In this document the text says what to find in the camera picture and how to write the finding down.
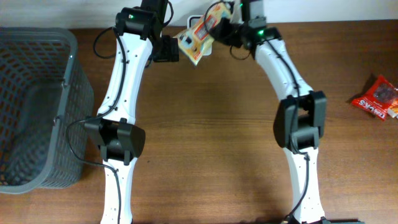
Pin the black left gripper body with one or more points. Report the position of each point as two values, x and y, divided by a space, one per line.
166 51

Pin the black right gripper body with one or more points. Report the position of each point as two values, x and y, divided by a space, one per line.
233 33

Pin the yellow snack bag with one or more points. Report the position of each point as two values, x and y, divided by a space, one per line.
191 41

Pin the red snack bag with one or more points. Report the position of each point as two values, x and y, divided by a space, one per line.
378 99

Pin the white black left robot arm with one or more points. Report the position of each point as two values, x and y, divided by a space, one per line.
139 42

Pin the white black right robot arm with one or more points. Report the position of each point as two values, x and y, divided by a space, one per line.
300 119

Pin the white barcode scanner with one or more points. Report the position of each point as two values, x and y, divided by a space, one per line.
191 21

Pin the grey plastic basket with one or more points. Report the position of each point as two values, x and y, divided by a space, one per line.
43 91

